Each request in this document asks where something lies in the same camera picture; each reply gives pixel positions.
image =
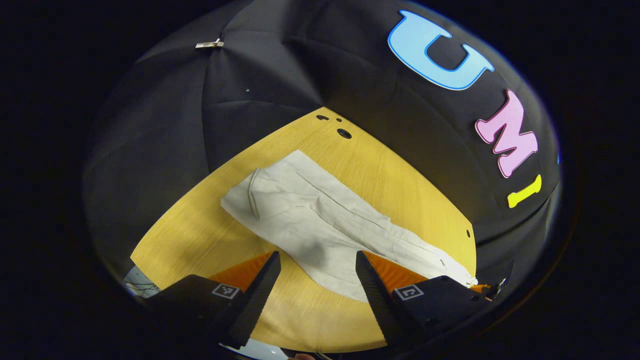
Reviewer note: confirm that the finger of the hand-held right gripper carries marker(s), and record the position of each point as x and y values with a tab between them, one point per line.
482	288

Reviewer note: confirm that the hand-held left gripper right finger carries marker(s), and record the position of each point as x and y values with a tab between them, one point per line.
380	305

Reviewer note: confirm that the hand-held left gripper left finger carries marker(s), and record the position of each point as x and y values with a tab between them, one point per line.
255	305

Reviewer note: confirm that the white jeans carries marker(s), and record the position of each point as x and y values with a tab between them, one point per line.
310	220

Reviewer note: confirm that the black backdrop cloth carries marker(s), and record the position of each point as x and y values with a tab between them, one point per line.
175	125

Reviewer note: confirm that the silver backdrop clip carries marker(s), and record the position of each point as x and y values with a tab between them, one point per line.
209	44

